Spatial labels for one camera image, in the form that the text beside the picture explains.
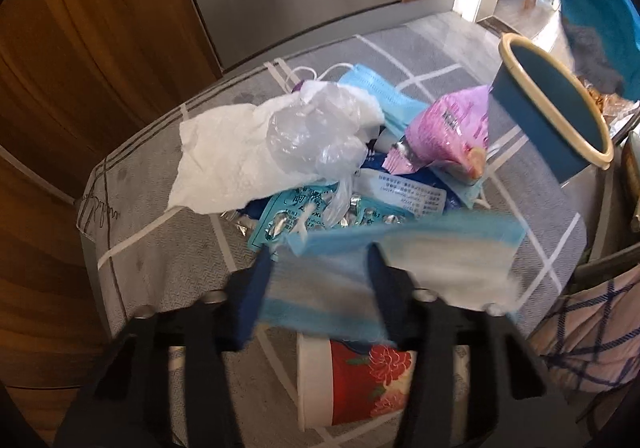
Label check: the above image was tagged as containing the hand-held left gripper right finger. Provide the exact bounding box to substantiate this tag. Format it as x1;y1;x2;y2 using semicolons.
366;243;583;448

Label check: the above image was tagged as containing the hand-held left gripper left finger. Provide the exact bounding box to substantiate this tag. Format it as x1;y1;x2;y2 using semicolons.
55;248;276;448

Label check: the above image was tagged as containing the blue face mask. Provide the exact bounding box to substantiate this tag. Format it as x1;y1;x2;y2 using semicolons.
260;213;528;344
287;60;426;139

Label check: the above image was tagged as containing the red floral paper cup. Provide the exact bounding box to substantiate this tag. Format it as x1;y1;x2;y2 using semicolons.
296;333;418;431

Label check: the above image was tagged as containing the pink snack packet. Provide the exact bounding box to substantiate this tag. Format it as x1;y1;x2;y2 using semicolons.
387;85;493;183

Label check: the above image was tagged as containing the blue bin with beige rim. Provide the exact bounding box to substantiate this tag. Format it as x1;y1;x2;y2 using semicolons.
492;32;615;183

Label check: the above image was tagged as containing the light blue blister pack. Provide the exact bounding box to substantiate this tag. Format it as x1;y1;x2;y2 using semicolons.
247;183;416;261

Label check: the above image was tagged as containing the white blue printed packet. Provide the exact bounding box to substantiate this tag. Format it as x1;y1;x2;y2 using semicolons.
350;168;461;219

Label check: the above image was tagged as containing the grey checked mat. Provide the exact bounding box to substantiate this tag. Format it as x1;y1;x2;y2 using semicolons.
75;10;588;448

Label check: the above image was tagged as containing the white paper towel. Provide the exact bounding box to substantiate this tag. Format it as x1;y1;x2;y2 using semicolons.
167;82;386;216

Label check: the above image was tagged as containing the clear plastic bag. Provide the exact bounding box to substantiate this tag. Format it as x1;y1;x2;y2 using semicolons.
267;82;368;223

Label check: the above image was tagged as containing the plaid cloth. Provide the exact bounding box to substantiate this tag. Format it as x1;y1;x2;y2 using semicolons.
530;273;640;394

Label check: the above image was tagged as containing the wooden cabinet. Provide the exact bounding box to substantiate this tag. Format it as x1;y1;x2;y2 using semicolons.
0;0;468;389

